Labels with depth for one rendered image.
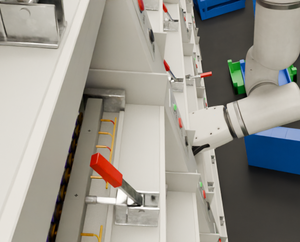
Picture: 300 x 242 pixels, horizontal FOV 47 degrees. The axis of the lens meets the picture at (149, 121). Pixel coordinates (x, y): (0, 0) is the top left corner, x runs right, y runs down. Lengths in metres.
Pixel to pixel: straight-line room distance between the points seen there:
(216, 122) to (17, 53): 0.64
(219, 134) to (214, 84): 1.14
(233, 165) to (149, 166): 1.16
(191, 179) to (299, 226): 0.84
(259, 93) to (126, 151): 0.48
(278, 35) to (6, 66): 0.54
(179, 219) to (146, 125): 0.20
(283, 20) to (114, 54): 0.34
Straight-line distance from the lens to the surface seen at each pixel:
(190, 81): 1.10
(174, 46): 0.93
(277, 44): 0.68
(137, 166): 0.38
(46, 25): 0.20
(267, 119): 0.79
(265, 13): 0.66
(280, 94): 0.79
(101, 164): 0.28
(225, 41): 2.23
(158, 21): 0.63
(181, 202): 0.58
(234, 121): 0.78
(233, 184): 1.47
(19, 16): 0.20
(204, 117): 0.82
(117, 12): 0.38
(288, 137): 1.33
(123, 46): 0.40
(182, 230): 0.56
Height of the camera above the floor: 1.20
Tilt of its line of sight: 41 degrees down
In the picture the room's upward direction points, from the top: 23 degrees counter-clockwise
